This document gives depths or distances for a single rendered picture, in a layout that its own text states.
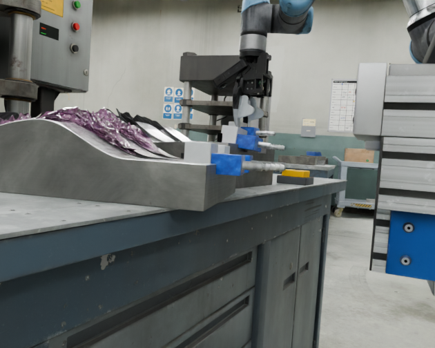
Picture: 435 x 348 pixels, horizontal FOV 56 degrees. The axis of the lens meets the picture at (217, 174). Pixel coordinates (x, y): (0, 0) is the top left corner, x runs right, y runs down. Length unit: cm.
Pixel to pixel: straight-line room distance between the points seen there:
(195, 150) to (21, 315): 27
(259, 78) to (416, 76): 63
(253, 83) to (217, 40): 680
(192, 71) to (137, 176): 456
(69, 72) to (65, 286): 125
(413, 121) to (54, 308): 45
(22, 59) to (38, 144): 82
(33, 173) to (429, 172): 48
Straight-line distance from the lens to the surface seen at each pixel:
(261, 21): 117
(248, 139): 81
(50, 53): 159
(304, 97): 734
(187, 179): 48
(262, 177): 94
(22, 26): 138
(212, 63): 496
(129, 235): 44
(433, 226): 58
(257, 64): 115
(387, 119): 54
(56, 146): 54
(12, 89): 133
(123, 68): 864
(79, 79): 168
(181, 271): 64
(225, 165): 53
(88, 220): 39
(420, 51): 124
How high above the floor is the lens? 87
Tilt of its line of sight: 3 degrees down
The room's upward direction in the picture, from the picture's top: 4 degrees clockwise
